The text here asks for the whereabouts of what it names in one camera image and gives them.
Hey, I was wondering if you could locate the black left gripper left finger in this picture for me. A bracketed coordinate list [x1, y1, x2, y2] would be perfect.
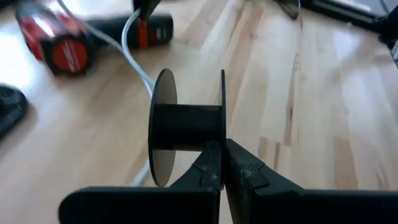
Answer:
[58, 139, 223, 224]

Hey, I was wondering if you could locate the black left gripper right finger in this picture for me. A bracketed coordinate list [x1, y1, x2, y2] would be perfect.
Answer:
[225, 138, 398, 224]

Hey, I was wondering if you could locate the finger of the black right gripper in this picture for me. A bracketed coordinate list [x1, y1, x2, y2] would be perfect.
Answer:
[132, 0, 162, 22]

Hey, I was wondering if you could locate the white cord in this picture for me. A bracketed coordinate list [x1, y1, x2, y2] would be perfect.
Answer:
[55, 0, 156, 187]

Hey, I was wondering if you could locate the black cord spool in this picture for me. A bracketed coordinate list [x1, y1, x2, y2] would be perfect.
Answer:
[147, 68, 227, 188]

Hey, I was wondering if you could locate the black C-clamp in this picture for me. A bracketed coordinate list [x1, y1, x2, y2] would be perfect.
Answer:
[0, 83, 29, 139]

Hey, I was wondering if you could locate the red black cordless drill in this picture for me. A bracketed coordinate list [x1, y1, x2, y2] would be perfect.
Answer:
[14, 0, 174, 76]

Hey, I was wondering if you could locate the black aluminium table frame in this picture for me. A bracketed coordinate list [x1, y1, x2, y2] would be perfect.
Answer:
[300, 0, 398, 50]

